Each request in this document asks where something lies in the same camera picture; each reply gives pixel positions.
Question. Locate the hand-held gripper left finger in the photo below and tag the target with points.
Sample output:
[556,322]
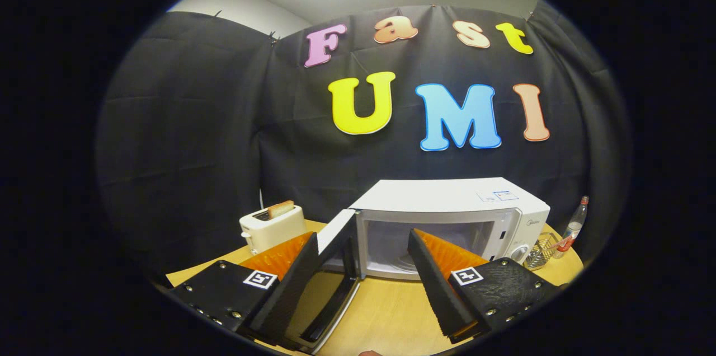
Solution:
[291,283]

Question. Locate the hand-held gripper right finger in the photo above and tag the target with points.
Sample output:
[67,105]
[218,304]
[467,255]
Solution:
[436,289]

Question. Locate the white toaster oven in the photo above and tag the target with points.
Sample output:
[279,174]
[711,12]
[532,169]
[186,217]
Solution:
[447,196]

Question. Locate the cream bread toaster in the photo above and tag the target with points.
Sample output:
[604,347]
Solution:
[274,230]

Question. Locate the toasted bread slice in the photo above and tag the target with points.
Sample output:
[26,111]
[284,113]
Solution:
[281,209]

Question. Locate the red checkered straw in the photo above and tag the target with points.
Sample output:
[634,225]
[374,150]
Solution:
[561,243]

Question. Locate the clear plastic water bottle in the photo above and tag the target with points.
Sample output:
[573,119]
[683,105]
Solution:
[575,227]

